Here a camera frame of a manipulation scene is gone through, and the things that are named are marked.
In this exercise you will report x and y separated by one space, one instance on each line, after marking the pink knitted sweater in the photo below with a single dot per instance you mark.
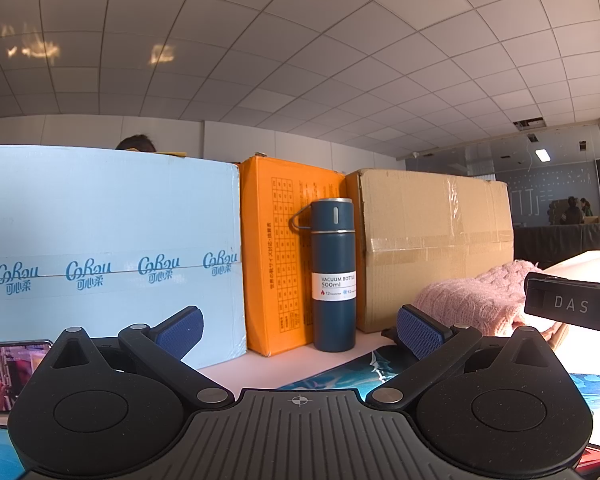
470 295

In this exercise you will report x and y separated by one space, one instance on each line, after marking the ceiling light panel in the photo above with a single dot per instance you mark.
543 155

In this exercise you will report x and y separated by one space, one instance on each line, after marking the large light blue cardboard box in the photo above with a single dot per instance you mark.
105 210

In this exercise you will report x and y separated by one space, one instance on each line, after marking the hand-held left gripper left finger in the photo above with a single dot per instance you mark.
180 332

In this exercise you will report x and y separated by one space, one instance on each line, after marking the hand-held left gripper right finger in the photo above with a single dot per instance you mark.
420 332

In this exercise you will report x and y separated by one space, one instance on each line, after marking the orange cardboard box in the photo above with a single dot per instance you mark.
275 260

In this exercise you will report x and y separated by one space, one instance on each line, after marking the person's head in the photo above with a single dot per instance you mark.
136 144

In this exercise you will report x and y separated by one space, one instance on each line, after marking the printed blue desk mat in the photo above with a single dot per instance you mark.
330 375

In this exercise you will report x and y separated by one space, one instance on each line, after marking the black partition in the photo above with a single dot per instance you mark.
565 245

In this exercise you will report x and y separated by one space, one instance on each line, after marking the black smartphone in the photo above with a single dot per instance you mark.
0 375

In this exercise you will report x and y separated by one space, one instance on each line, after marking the dark blue vacuum bottle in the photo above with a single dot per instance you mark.
332 250

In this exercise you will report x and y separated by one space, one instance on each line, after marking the brown taped cardboard box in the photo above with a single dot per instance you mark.
430 230

